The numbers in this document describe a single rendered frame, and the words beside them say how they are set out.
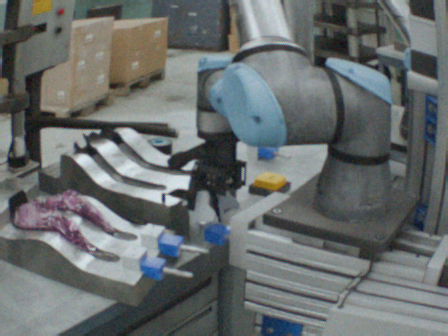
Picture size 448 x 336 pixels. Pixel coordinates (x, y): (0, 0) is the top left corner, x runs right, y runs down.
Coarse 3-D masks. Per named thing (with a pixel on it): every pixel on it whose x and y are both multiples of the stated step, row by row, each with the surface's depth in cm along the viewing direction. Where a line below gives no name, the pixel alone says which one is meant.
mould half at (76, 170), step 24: (96, 144) 159; (144, 144) 168; (48, 168) 163; (72, 168) 151; (96, 168) 151; (120, 168) 155; (144, 168) 158; (48, 192) 161; (96, 192) 148; (120, 192) 143; (144, 192) 143; (168, 192) 143; (120, 216) 146; (144, 216) 141; (168, 216) 137
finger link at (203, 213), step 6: (198, 192) 134; (204, 192) 134; (198, 198) 134; (204, 198) 133; (198, 204) 134; (204, 204) 134; (198, 210) 134; (204, 210) 134; (210, 210) 133; (192, 216) 134; (198, 216) 134; (204, 216) 134; (210, 216) 133; (192, 222) 135; (198, 222) 136; (198, 228) 136
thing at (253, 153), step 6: (252, 150) 190; (258, 150) 189; (264, 150) 187; (270, 150) 186; (276, 150) 189; (252, 156) 190; (258, 156) 190; (264, 156) 188; (270, 156) 187; (276, 156) 189; (282, 156) 186; (288, 156) 185
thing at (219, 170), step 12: (216, 144) 131; (228, 144) 129; (204, 156) 133; (216, 156) 132; (228, 156) 129; (192, 168) 133; (204, 168) 131; (216, 168) 130; (228, 168) 130; (240, 168) 133; (204, 180) 134; (216, 180) 130; (228, 180) 132; (240, 180) 134; (216, 192) 131
